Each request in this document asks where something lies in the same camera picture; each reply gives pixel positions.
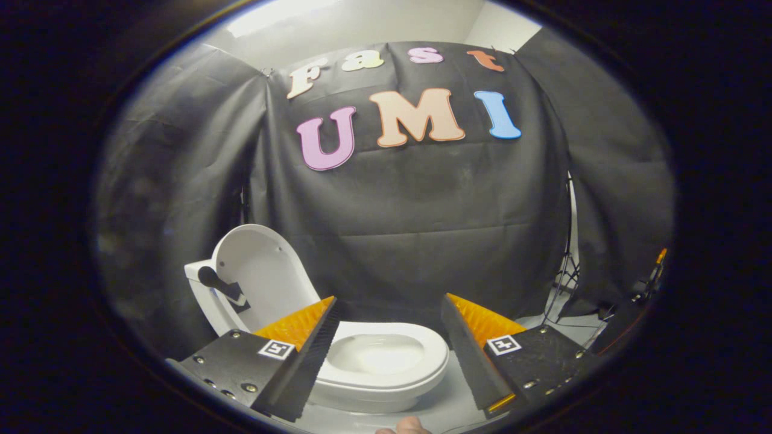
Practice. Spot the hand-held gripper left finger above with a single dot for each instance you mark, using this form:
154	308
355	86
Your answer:
310	361

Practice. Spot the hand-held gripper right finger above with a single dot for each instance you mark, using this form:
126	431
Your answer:
467	361

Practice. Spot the white toilet lid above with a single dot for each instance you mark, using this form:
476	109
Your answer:
268	271

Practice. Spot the white ceramic toilet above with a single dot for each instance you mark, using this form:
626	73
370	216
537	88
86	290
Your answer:
374	398

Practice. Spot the black tripod stand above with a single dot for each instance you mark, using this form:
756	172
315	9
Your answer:
567	271

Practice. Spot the black backdrop cloth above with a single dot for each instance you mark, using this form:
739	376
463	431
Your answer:
392	205

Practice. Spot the black device with orange tip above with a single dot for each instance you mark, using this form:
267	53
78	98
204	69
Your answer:
639	301

